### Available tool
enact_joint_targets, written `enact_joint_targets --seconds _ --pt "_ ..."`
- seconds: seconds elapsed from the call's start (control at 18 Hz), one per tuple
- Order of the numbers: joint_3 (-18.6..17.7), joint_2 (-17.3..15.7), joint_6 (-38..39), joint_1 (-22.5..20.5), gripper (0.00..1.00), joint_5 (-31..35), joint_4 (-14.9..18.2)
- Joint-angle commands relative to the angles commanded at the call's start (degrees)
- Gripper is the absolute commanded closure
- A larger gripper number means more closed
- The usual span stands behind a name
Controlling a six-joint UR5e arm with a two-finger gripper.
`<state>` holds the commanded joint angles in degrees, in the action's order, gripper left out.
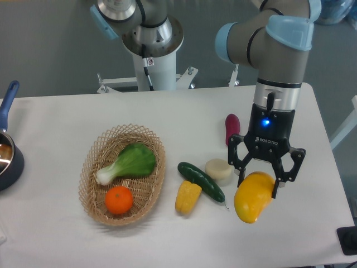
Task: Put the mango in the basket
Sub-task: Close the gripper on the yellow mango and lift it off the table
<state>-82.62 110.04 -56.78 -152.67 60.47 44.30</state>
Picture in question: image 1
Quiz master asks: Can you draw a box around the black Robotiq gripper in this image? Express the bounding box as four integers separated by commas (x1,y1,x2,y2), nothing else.
228,103,307,199

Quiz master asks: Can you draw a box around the yellow mango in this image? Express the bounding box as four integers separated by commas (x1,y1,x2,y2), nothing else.
234,171,275,224

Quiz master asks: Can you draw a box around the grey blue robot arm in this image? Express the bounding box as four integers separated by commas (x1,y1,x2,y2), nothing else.
90,1,321,195

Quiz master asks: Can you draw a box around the woven wicker basket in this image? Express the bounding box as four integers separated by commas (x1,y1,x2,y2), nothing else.
79,124,166,226

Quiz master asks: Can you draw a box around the purple sweet potato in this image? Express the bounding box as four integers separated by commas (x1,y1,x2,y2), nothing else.
225,113,240,145

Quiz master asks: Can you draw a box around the cream round cake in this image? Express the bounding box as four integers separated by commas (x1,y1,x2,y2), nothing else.
205,159,233,186

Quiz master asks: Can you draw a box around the dark green cucumber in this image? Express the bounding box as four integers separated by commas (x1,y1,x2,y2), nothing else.
177,162,226,205

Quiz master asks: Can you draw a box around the yellow bell pepper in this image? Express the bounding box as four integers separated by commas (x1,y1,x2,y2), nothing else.
175,180,202,215

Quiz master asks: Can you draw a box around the black device at edge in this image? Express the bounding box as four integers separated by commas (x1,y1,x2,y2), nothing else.
336,226,356,256

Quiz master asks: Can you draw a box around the green bok choy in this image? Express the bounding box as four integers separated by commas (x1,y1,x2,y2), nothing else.
96,143,156,185

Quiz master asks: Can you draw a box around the orange tangerine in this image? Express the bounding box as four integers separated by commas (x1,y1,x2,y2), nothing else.
104,186,133,214

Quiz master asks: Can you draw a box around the blue plastic bag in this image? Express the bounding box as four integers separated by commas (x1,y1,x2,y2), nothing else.
315,0,356,26

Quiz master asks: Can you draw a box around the dark blue saucepan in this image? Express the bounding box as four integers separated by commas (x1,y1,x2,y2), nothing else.
1,80,25,191

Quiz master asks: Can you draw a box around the white table frame leg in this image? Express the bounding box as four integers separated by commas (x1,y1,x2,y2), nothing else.
330,96,356,150

